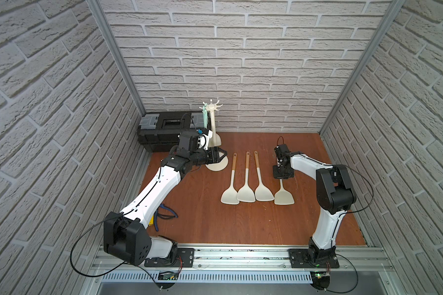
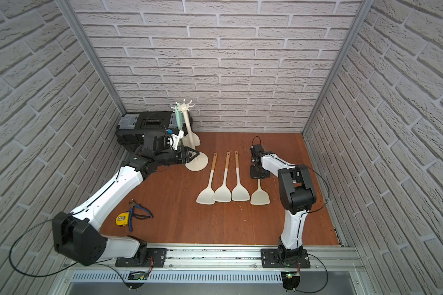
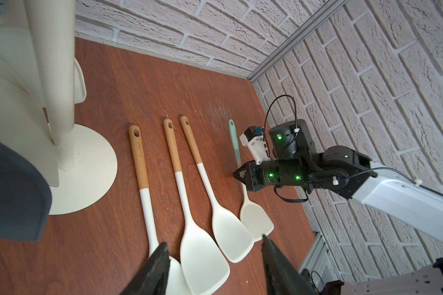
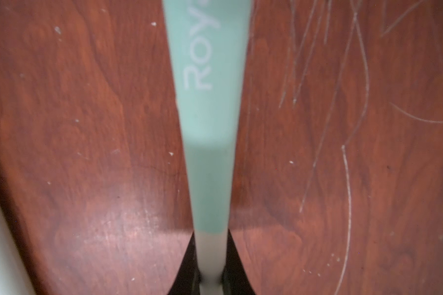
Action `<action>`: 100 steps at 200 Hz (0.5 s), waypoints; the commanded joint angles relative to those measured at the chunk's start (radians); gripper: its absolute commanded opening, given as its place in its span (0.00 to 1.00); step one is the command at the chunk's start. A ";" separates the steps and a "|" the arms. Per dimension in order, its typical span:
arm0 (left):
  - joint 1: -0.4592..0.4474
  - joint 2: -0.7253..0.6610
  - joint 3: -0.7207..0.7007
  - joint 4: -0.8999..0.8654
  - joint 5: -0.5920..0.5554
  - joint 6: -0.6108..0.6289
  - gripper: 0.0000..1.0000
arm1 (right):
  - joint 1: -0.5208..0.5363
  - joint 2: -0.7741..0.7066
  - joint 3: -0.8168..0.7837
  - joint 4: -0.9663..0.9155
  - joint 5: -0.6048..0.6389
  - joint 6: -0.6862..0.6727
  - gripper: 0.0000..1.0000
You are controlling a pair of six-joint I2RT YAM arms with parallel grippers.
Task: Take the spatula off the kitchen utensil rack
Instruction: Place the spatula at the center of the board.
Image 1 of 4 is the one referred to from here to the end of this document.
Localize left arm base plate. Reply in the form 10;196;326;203
144;248;194;268

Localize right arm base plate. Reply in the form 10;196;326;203
288;248;340;269

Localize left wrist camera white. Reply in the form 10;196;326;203
196;128;213;150

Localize blue handled pliers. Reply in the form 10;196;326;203
153;204;178;232

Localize black plastic toolbox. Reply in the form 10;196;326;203
137;111;204;152

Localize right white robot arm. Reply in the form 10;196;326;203
273;144;356;265

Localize cream utensil rack stand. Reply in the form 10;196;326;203
200;100;228;172

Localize aluminium mounting rail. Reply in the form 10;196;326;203
92;243;392;274

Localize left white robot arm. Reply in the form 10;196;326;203
103;129;227;266

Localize cream spatula wooden handle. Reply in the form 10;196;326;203
254;151;274;202
221;153;239;205
236;151;255;203

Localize cream spatula mint handle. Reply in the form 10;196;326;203
274;179;295;205

